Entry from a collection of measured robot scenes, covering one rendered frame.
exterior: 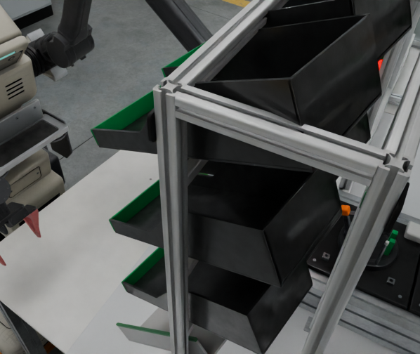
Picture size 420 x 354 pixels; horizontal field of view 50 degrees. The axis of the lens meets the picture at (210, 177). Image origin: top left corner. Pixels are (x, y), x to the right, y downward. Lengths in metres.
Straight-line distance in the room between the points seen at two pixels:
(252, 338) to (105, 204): 0.85
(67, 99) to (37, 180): 1.82
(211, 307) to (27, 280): 0.73
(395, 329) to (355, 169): 0.81
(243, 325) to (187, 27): 0.61
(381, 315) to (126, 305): 0.59
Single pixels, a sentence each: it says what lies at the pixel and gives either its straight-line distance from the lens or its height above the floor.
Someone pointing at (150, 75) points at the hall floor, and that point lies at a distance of 3.47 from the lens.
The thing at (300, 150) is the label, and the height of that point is 1.65.
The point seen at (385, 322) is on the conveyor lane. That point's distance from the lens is 1.09.
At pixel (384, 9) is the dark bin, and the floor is 1.66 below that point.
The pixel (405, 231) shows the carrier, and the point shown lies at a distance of 1.23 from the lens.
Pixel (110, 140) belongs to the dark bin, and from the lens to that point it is 0.50.
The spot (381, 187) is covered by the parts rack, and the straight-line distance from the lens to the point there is 0.31.
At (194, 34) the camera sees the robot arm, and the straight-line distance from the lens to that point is 0.96.
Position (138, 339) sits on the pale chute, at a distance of 0.91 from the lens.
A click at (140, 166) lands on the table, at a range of 1.45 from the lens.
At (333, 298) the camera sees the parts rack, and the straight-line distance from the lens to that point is 0.43.
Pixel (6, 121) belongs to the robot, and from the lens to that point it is 1.33.
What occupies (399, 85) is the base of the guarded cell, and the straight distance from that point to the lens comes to 2.00.
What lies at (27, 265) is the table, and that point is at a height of 0.86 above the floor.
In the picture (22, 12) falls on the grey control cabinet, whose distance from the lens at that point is 4.24.
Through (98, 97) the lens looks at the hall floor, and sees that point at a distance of 3.28.
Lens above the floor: 1.85
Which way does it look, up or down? 45 degrees down
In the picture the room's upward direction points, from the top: 3 degrees clockwise
